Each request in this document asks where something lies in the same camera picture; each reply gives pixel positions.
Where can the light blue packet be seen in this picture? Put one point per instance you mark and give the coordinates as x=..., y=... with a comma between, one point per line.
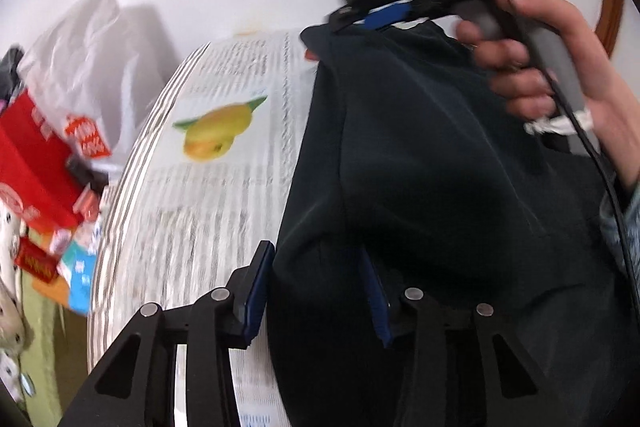
x=82, y=277

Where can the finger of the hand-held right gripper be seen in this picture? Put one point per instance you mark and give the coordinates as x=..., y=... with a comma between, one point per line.
x=387, y=17

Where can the orange packet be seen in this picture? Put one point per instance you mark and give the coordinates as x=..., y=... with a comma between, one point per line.
x=52, y=292

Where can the red cardboard box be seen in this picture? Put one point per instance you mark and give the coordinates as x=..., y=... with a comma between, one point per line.
x=30, y=167

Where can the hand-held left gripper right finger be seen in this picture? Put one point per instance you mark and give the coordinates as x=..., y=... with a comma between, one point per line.
x=378, y=312

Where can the white spotted cloth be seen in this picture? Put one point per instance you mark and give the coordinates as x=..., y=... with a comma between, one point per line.
x=10, y=307

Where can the brown wooden door frame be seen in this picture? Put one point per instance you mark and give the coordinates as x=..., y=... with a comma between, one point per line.
x=611, y=7

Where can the white plastic bag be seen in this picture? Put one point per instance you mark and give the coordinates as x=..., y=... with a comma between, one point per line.
x=100, y=57

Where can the black sweatshirt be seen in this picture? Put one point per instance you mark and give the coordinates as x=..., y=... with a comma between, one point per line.
x=425, y=167

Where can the white cloth strip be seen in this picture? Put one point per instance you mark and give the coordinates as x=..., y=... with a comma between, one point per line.
x=555, y=124

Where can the person's right hand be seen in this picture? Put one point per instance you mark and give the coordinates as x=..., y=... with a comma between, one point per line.
x=585, y=57

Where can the small red packet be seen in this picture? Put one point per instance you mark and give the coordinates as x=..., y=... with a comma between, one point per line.
x=36, y=263

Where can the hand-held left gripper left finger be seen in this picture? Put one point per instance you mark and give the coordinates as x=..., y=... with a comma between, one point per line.
x=254, y=302

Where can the fruit print tablecloth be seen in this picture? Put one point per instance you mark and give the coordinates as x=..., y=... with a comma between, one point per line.
x=225, y=207

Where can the dark patterned bag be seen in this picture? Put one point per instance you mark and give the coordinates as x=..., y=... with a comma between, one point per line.
x=10, y=72

